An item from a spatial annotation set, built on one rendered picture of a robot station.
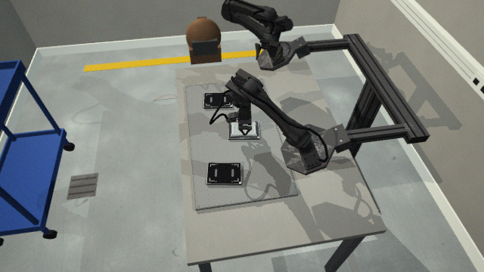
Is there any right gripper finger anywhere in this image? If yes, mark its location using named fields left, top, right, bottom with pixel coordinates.
left=275, top=47, right=283, bottom=63
left=255, top=43, right=261, bottom=60

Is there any white well plate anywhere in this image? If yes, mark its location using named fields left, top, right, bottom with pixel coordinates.
left=231, top=122, right=256, bottom=136

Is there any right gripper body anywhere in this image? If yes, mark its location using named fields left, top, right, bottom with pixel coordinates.
left=259, top=30, right=283, bottom=50

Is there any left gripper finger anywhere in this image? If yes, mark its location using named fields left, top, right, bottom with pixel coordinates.
left=239, top=126, right=252, bottom=135

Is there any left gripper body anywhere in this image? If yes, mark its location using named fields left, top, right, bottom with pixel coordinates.
left=228, top=110, right=252, bottom=129

